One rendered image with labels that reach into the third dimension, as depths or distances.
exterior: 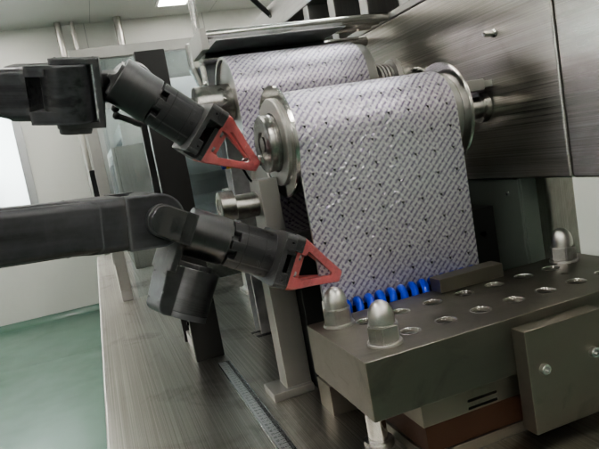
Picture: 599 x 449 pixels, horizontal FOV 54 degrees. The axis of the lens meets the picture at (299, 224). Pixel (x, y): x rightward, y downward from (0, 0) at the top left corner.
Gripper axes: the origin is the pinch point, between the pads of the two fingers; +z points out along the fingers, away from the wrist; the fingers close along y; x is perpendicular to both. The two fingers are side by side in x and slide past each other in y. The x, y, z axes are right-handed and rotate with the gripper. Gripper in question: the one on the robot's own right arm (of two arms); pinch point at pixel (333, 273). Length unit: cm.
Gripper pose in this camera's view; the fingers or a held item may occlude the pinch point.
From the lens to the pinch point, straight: 75.5
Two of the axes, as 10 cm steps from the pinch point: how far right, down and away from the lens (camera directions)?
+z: 9.0, 2.9, 3.4
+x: 2.9, -9.6, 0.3
